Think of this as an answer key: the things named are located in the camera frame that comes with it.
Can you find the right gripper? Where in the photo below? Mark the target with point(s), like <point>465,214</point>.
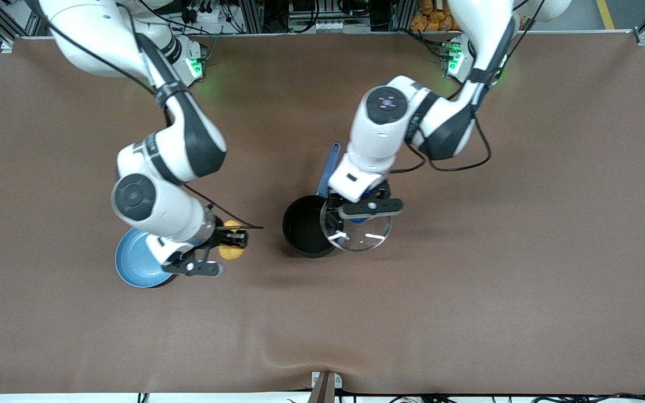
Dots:
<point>221,234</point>

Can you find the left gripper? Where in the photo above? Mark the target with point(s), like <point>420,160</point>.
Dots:
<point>379,193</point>

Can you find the yellow potato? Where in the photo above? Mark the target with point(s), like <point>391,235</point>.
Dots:
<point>232,253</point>

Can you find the glass lid with blue knob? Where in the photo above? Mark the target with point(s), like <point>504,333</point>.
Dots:
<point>364,238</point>

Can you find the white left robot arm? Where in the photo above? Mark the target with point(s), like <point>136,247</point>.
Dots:
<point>381,134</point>

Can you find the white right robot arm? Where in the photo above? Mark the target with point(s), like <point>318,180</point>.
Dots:
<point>149,210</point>

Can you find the blue plate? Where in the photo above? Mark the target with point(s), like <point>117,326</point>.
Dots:
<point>135,263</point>

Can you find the brown table cloth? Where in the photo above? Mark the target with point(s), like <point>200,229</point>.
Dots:
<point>468,308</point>

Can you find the white terminal block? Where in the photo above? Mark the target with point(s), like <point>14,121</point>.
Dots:
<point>339,26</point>

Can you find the pile of orange snack bags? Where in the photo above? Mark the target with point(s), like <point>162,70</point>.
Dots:
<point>429,19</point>

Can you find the white power strip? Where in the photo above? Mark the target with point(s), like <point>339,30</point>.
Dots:
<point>210,17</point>

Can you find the metal table bracket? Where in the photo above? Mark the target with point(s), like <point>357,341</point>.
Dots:
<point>322,392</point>

